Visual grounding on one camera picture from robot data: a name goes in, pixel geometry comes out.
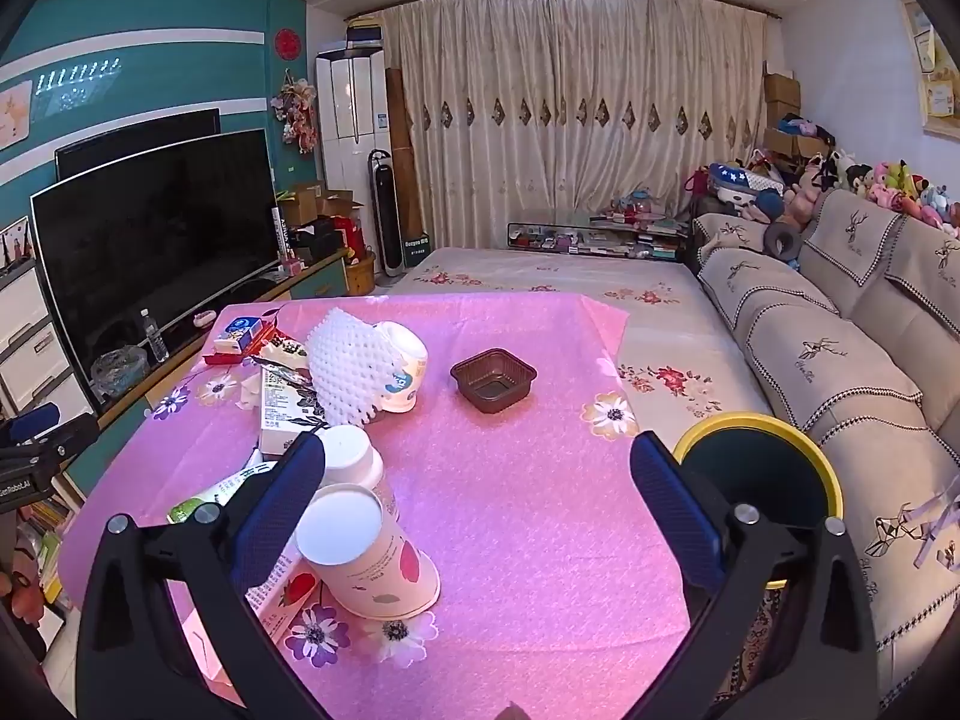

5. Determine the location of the green white packet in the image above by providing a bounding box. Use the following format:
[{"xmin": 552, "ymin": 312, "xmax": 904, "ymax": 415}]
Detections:
[{"xmin": 166, "ymin": 465, "xmax": 280, "ymax": 527}]

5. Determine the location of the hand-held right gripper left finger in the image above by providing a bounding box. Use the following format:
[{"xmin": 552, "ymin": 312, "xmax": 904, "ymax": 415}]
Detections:
[{"xmin": 75, "ymin": 431, "xmax": 331, "ymax": 720}]

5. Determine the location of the wicker basket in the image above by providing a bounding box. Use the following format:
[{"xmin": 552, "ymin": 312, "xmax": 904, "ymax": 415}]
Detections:
[{"xmin": 345, "ymin": 251, "xmax": 377, "ymax": 297}]

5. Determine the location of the strawberry print paper cup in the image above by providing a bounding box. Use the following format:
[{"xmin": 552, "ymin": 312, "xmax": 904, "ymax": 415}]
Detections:
[{"xmin": 295, "ymin": 486, "xmax": 442, "ymax": 622}]

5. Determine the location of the large black television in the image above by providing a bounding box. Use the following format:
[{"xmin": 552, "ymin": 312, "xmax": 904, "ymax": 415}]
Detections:
[{"xmin": 30, "ymin": 129, "xmax": 280, "ymax": 407}]

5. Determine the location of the beige patterned curtain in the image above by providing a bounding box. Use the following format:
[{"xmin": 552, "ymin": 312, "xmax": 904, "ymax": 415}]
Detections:
[{"xmin": 379, "ymin": 0, "xmax": 770, "ymax": 260}]

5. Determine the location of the white carton with black flowers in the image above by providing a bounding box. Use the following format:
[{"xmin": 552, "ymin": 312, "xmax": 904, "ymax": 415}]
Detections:
[{"xmin": 259, "ymin": 367, "xmax": 331, "ymax": 458}]

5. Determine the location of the row of books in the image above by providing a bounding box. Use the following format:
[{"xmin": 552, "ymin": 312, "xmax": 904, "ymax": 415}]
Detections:
[{"xmin": 15, "ymin": 495, "xmax": 76, "ymax": 608}]

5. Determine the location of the blue white tissue pack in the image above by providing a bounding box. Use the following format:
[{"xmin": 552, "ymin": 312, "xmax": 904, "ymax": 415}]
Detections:
[{"xmin": 214, "ymin": 316, "xmax": 280, "ymax": 353}]

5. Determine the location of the white drawer unit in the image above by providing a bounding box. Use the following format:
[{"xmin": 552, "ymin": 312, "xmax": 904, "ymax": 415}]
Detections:
[{"xmin": 0, "ymin": 259, "xmax": 95, "ymax": 428}]

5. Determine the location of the stack atop air conditioner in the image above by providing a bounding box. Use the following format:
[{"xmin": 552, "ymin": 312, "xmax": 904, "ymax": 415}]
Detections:
[{"xmin": 346, "ymin": 15, "xmax": 387, "ymax": 53}]

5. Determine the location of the brown tall board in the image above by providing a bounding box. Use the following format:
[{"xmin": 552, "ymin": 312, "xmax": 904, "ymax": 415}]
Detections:
[{"xmin": 386, "ymin": 67, "xmax": 425, "ymax": 248}]

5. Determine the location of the white floral bed sheet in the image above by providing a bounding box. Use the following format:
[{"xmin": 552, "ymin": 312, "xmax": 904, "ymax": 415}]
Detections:
[{"xmin": 382, "ymin": 246, "xmax": 773, "ymax": 440}]

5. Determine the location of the brown plastic tray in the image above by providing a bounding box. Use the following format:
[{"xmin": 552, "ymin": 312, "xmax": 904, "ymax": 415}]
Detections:
[{"xmin": 450, "ymin": 348, "xmax": 539, "ymax": 415}]

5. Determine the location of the printed squeeze tube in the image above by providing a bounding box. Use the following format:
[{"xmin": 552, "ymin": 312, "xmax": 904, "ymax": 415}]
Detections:
[{"xmin": 246, "ymin": 540, "xmax": 325, "ymax": 650}]

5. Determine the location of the red snack wrapper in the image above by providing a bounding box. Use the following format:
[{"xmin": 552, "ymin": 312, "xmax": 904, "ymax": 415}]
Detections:
[{"xmin": 244, "ymin": 334, "xmax": 312, "ymax": 391}]

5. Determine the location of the dark bin with yellow rim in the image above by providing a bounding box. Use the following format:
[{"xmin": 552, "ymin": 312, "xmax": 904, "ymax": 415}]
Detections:
[{"xmin": 673, "ymin": 412, "xmax": 845, "ymax": 590}]

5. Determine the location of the black tower fan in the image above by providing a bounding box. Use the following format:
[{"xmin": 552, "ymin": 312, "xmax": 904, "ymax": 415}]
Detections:
[{"xmin": 367, "ymin": 150, "xmax": 404, "ymax": 276}]

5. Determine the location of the glass bowl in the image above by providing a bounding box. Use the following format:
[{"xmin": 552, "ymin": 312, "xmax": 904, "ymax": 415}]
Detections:
[{"xmin": 90, "ymin": 345, "xmax": 149, "ymax": 400}]

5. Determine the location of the beige sofa with deer covers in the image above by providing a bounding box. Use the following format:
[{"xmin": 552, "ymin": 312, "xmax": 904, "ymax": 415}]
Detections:
[{"xmin": 686, "ymin": 187, "xmax": 960, "ymax": 706}]

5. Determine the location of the plain white paper cup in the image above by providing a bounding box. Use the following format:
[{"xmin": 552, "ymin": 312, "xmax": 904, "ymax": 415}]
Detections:
[{"xmin": 311, "ymin": 425, "xmax": 398, "ymax": 526}]

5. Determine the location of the red box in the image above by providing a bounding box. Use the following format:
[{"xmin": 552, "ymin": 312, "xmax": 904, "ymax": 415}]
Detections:
[{"xmin": 334, "ymin": 216, "xmax": 368, "ymax": 260}]

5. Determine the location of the star printed pillow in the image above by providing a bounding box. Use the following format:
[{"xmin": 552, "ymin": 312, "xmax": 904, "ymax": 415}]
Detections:
[{"xmin": 709, "ymin": 161, "xmax": 785, "ymax": 200}]

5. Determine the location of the pink floral tablecloth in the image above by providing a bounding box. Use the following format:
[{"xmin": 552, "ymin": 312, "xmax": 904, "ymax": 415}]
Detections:
[{"xmin": 56, "ymin": 292, "xmax": 721, "ymax": 720}]

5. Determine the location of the pile of plush toys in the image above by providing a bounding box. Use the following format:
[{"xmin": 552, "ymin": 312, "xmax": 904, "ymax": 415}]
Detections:
[{"xmin": 780, "ymin": 146, "xmax": 960, "ymax": 237}]

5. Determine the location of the grey neck pillow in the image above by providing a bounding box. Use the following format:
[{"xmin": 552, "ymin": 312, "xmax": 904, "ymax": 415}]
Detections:
[{"xmin": 763, "ymin": 223, "xmax": 803, "ymax": 262}]

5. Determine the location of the hanging flower decoration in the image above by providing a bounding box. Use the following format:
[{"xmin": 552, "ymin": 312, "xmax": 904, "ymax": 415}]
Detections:
[{"xmin": 270, "ymin": 69, "xmax": 320, "ymax": 155}]

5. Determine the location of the clear water bottle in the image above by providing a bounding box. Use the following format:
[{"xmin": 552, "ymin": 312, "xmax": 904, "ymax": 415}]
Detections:
[{"xmin": 141, "ymin": 309, "xmax": 170, "ymax": 363}]

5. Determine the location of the printed paper cup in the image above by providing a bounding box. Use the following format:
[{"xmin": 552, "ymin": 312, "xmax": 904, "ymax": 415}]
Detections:
[{"xmin": 371, "ymin": 321, "xmax": 430, "ymax": 415}]

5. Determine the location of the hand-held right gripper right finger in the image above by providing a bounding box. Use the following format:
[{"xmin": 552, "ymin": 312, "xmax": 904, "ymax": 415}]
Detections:
[{"xmin": 628, "ymin": 431, "xmax": 878, "ymax": 720}]

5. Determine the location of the framed flower painting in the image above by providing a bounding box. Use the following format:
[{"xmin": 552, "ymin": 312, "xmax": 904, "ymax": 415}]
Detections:
[{"xmin": 896, "ymin": 0, "xmax": 960, "ymax": 140}]

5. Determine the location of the patterned red rug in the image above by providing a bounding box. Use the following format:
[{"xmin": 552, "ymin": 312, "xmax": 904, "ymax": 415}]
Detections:
[{"xmin": 720, "ymin": 585, "xmax": 788, "ymax": 720}]

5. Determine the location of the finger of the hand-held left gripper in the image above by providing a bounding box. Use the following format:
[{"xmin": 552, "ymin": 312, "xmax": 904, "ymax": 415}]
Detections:
[
  {"xmin": 0, "ymin": 414, "xmax": 101, "ymax": 470},
  {"xmin": 6, "ymin": 402, "xmax": 62, "ymax": 445}
]

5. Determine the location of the glass coffee table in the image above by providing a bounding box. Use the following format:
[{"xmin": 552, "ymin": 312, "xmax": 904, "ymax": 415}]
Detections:
[{"xmin": 507, "ymin": 210, "xmax": 695, "ymax": 262}]

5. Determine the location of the white foam fruit net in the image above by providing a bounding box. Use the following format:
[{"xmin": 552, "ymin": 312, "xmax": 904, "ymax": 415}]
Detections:
[{"xmin": 307, "ymin": 307, "xmax": 391, "ymax": 428}]

